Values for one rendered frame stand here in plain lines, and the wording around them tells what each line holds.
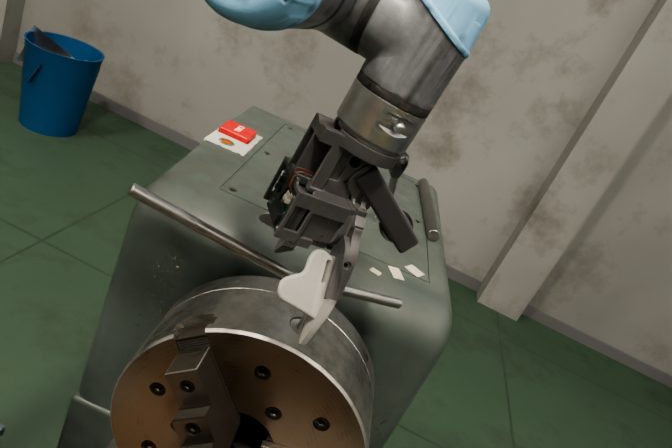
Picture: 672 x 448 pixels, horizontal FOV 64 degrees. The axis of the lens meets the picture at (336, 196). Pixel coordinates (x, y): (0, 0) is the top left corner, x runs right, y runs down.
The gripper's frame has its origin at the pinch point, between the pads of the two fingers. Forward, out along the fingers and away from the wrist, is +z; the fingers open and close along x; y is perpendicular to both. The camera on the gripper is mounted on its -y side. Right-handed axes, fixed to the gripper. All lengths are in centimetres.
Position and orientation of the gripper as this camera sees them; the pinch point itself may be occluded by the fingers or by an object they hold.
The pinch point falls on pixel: (292, 295)
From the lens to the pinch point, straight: 60.0
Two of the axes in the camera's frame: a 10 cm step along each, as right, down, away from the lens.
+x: 2.6, 5.2, -8.1
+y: -8.4, -3.0, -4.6
